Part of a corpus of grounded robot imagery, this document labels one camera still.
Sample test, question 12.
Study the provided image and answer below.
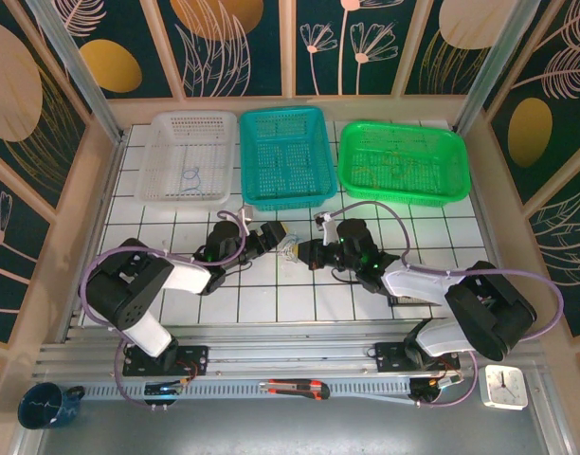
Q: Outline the red and black utility knife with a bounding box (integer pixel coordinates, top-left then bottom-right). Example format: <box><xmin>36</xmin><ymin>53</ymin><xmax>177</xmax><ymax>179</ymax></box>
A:
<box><xmin>259</xmin><ymin>378</ymin><xmax>331</xmax><ymax>402</ymax></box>

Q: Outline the thin blue cable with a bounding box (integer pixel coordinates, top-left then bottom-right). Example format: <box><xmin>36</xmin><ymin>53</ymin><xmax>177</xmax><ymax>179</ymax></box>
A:
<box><xmin>181</xmin><ymin>166</ymin><xmax>205</xmax><ymax>196</ymax></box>

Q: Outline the white square clock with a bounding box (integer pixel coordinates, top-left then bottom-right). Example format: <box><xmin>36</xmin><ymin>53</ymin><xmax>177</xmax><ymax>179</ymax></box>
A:
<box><xmin>479</xmin><ymin>364</ymin><xmax>529</xmax><ymax>411</ymax></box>

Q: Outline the green plastic basket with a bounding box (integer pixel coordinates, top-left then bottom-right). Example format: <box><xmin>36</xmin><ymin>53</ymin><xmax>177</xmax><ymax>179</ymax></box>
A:
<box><xmin>335</xmin><ymin>120</ymin><xmax>472</xmax><ymax>209</ymax></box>

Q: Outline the grey slotted cable duct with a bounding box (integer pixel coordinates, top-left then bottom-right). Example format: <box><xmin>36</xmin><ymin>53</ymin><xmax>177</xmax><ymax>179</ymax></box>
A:
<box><xmin>31</xmin><ymin>378</ymin><xmax>414</xmax><ymax>404</ymax></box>

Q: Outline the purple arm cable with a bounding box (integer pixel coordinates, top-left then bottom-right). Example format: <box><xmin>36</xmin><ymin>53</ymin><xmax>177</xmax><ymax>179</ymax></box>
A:
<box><xmin>325</xmin><ymin>201</ymin><xmax>565</xmax><ymax>410</ymax></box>
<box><xmin>80</xmin><ymin>209</ymin><xmax>251</xmax><ymax>410</ymax></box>

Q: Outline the aluminium frame post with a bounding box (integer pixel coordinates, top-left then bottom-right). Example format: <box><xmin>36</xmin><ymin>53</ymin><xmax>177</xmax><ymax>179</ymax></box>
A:
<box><xmin>453</xmin><ymin>0</ymin><xmax>540</xmax><ymax>135</ymax></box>
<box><xmin>27</xmin><ymin>0</ymin><xmax>126</xmax><ymax>143</ymax></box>

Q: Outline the white plastic basket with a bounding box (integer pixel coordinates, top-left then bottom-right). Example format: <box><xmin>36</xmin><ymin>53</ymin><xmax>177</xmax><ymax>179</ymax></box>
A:
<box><xmin>136</xmin><ymin>110</ymin><xmax>239</xmax><ymax>209</ymax></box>

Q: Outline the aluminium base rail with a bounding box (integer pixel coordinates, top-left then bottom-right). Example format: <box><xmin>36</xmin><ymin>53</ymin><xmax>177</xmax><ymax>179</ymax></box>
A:
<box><xmin>33</xmin><ymin>324</ymin><xmax>545</xmax><ymax>380</ymax></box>

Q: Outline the teal plastic basket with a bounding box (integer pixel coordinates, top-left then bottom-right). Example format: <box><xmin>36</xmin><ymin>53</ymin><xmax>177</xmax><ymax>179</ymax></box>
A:
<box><xmin>237</xmin><ymin>106</ymin><xmax>339</xmax><ymax>212</ymax></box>

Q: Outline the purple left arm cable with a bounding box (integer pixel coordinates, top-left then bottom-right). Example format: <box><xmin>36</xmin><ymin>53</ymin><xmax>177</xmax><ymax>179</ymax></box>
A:
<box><xmin>80</xmin><ymin>209</ymin><xmax>251</xmax><ymax>410</ymax></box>

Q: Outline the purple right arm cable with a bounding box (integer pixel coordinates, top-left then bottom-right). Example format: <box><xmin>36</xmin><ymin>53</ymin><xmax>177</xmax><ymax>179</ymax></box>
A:
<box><xmin>325</xmin><ymin>201</ymin><xmax>565</xmax><ymax>410</ymax></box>

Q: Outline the dark blue mug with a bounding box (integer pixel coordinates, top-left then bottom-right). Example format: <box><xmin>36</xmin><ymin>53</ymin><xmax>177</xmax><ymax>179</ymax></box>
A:
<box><xmin>17</xmin><ymin>382</ymin><xmax>86</xmax><ymax>430</ymax></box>

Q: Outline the thin black wire loop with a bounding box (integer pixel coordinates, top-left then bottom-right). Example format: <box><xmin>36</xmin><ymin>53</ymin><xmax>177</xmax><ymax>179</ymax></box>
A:
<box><xmin>330</xmin><ymin>264</ymin><xmax>362</xmax><ymax>284</ymax></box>

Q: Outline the thin white cable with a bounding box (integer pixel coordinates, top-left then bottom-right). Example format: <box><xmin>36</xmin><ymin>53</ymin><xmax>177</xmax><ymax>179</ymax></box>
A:
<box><xmin>278</xmin><ymin>230</ymin><xmax>301</xmax><ymax>263</ymax></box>

